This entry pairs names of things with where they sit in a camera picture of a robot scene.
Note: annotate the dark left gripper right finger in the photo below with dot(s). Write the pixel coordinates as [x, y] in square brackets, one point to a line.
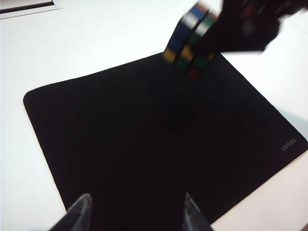
[192, 216]

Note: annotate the multicolour puzzle cube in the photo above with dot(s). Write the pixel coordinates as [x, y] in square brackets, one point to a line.
[185, 53]

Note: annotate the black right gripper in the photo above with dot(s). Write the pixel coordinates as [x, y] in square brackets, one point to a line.
[260, 24]

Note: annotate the black fabric mouse pad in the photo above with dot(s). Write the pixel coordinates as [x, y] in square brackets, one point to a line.
[120, 144]

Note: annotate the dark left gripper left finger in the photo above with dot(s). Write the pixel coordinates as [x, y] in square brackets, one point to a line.
[77, 214]

